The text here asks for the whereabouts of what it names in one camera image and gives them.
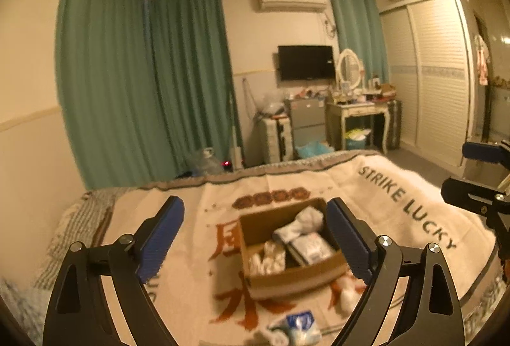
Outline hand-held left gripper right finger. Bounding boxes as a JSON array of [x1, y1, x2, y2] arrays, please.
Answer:
[[326, 198, 466, 346]]

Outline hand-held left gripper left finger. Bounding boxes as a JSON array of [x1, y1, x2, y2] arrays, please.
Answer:
[[43, 195, 186, 346]]

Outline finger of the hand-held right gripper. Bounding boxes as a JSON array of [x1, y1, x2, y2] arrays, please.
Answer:
[[441, 176, 510, 240], [462, 141, 510, 168]]

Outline white socks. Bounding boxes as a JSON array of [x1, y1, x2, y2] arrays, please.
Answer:
[[338, 279, 368, 315]]

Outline brown cardboard box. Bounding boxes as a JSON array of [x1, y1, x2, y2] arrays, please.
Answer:
[[238, 198, 352, 301]]

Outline blue white tissue packet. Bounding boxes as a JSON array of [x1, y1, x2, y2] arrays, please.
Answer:
[[268, 310, 323, 346]]

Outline white crumpled cloth bundle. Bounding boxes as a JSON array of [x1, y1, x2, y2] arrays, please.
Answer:
[[294, 208, 326, 232]]

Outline white grey rolled cloth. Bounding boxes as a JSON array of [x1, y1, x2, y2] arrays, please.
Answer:
[[273, 224, 304, 248]]

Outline printed white blanket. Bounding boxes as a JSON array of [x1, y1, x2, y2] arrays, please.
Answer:
[[93, 152, 500, 346]]

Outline white sock bundle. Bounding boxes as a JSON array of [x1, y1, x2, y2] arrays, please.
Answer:
[[249, 241, 287, 276]]

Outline grey patterned bed sheet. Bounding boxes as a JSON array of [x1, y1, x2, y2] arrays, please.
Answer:
[[0, 187, 138, 331]]

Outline clear water jug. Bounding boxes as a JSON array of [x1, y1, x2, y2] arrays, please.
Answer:
[[193, 147, 224, 176]]

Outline hanging pink white clothes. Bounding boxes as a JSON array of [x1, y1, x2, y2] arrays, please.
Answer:
[[473, 33, 490, 87]]

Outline blue plastic bag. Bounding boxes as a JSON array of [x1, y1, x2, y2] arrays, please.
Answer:
[[295, 141, 335, 160]]

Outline white sliding door wardrobe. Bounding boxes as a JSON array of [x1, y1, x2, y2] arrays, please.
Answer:
[[378, 0, 477, 167]]

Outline green waste bin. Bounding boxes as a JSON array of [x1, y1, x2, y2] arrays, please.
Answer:
[[345, 128, 372, 151]]

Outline white suitcase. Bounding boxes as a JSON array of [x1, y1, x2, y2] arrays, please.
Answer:
[[261, 117, 295, 163]]

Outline grey mini fridge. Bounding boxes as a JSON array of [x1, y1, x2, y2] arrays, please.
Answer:
[[284, 97, 329, 160]]

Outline white dressing table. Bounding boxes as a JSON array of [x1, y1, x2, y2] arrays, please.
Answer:
[[324, 93, 390, 154]]

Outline oval white vanity mirror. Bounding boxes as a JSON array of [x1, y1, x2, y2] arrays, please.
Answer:
[[336, 48, 366, 88]]

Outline green corner curtain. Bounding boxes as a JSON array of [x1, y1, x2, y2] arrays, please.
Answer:
[[145, 0, 244, 177]]

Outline wide green curtain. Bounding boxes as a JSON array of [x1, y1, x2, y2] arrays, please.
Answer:
[[56, 0, 157, 190]]

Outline narrow green curtain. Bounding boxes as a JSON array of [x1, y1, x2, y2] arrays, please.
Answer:
[[326, 0, 390, 81]]

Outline white air conditioner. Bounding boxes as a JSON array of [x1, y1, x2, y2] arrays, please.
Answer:
[[255, 0, 328, 14]]

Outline black wall television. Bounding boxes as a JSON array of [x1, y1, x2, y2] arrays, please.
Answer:
[[277, 45, 335, 83]]

